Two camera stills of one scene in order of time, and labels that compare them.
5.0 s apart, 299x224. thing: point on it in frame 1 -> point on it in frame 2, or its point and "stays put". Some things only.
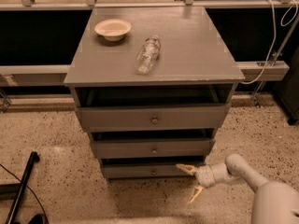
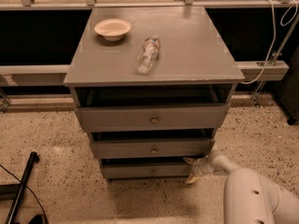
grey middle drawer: (123, 148) stays put
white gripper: (204, 176) -> (200, 167)
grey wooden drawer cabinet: (153, 86) stays put
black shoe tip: (36, 219) stays put
